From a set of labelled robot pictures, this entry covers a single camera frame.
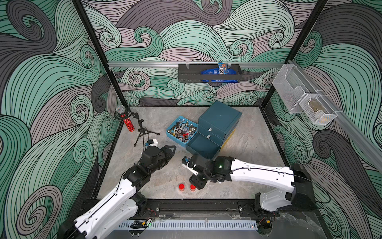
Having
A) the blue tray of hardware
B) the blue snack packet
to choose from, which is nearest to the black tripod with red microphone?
the blue tray of hardware

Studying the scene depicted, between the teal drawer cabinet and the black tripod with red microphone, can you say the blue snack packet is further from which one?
the black tripod with red microphone

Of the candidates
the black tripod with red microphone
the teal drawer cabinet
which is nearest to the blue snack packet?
the teal drawer cabinet

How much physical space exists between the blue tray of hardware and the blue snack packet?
337 mm

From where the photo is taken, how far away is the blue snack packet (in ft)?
2.98

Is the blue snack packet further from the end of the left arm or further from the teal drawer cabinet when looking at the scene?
the end of the left arm

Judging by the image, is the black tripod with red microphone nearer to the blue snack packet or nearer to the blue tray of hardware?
the blue tray of hardware

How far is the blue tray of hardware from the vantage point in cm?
100
